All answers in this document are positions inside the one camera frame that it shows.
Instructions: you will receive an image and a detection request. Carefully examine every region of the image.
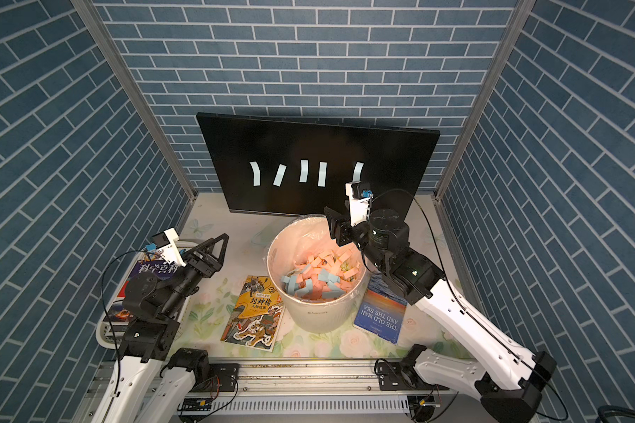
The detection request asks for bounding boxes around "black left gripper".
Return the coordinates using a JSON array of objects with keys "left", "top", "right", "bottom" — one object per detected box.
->
[{"left": 158, "top": 236, "right": 228, "bottom": 319}]

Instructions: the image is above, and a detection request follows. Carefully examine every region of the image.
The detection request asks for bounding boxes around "white sticky note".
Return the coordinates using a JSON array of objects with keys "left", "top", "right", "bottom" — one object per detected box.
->
[
  {"left": 352, "top": 161, "right": 364, "bottom": 183},
  {"left": 250, "top": 161, "right": 261, "bottom": 187},
  {"left": 273, "top": 164, "right": 287, "bottom": 187},
  {"left": 317, "top": 161, "right": 328, "bottom": 188},
  {"left": 299, "top": 160, "right": 310, "bottom": 183}
]

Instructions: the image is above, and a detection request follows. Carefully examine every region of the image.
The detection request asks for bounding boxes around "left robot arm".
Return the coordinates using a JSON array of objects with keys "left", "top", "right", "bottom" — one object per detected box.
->
[{"left": 93, "top": 228, "right": 229, "bottom": 422}]

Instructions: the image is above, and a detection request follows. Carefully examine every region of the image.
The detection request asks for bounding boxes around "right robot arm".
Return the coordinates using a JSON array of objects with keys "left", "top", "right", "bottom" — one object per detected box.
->
[{"left": 324, "top": 207, "right": 556, "bottom": 422}]

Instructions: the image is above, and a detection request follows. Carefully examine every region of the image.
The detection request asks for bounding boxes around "pile of discarded sticky notes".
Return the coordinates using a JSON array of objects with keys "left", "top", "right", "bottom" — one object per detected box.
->
[{"left": 280, "top": 247, "right": 364, "bottom": 302}]

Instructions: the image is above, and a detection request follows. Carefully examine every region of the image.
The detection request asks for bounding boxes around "black computer monitor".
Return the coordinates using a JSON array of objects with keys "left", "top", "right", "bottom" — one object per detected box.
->
[{"left": 196, "top": 113, "right": 440, "bottom": 216}]

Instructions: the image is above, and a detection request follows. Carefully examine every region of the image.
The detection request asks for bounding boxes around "floral table mat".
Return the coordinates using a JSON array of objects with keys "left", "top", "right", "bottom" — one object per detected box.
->
[{"left": 173, "top": 193, "right": 471, "bottom": 360}]

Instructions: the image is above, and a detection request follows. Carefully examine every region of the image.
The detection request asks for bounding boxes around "science encyclopedia book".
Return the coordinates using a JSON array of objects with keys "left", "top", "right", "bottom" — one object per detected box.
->
[{"left": 122, "top": 265, "right": 179, "bottom": 322}]

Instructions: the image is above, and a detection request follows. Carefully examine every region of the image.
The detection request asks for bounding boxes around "white waste bin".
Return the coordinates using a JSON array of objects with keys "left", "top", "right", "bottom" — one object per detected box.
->
[{"left": 266, "top": 214, "right": 370, "bottom": 333}]

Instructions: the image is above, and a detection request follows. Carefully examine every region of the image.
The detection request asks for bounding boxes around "yellow comic book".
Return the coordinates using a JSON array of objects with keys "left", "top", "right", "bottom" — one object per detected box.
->
[{"left": 221, "top": 276, "right": 284, "bottom": 352}]

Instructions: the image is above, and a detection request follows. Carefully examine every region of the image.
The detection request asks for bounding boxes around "blue old man sea book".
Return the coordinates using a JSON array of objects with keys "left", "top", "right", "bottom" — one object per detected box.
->
[{"left": 354, "top": 289, "right": 407, "bottom": 344}]

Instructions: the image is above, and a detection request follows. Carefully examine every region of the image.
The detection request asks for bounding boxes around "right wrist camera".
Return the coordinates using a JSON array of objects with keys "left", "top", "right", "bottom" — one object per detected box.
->
[{"left": 346, "top": 181, "right": 373, "bottom": 227}]

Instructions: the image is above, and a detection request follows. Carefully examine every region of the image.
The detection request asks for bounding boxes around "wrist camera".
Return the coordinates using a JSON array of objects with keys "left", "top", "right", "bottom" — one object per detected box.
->
[
  {"left": 346, "top": 181, "right": 373, "bottom": 227},
  {"left": 145, "top": 228, "right": 185, "bottom": 267}
]

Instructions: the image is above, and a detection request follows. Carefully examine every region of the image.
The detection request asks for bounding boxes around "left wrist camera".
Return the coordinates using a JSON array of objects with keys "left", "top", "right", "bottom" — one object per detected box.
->
[{"left": 145, "top": 228, "right": 185, "bottom": 267}]

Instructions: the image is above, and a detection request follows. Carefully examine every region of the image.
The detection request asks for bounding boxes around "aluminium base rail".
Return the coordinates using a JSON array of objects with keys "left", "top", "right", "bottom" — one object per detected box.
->
[{"left": 74, "top": 349, "right": 484, "bottom": 422}]

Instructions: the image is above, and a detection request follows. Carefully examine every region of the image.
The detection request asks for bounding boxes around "aluminium corner post left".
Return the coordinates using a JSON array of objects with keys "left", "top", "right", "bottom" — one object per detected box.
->
[{"left": 71, "top": 0, "right": 198, "bottom": 202}]

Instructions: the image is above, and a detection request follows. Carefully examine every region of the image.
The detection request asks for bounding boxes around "aluminium corner post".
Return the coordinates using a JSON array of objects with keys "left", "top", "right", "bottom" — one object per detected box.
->
[
  {"left": 435, "top": 0, "right": 536, "bottom": 201},
  {"left": 71, "top": 0, "right": 198, "bottom": 202}
]

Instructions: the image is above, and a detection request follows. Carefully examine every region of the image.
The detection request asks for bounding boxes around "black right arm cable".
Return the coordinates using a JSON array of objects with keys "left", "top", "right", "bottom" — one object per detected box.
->
[{"left": 369, "top": 189, "right": 569, "bottom": 422}]

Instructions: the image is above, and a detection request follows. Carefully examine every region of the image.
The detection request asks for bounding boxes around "aluminium corner post right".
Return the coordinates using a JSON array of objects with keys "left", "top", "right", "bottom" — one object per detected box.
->
[{"left": 435, "top": 0, "right": 536, "bottom": 201}]

